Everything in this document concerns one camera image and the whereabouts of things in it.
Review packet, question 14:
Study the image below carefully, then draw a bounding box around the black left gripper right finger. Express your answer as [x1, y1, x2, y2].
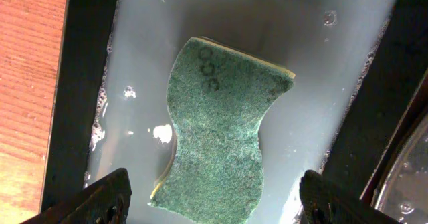
[299, 170, 399, 224]

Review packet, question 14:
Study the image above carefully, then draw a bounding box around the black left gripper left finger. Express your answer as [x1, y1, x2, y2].
[23, 168, 132, 224]

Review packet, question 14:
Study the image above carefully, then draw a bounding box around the green yellow sponge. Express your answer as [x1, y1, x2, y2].
[149, 37, 294, 223]

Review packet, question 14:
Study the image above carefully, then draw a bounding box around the round black tray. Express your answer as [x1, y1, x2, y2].
[360, 72, 427, 224]

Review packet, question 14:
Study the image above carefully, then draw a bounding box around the rectangular black water tray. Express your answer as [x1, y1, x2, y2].
[40, 0, 427, 223]

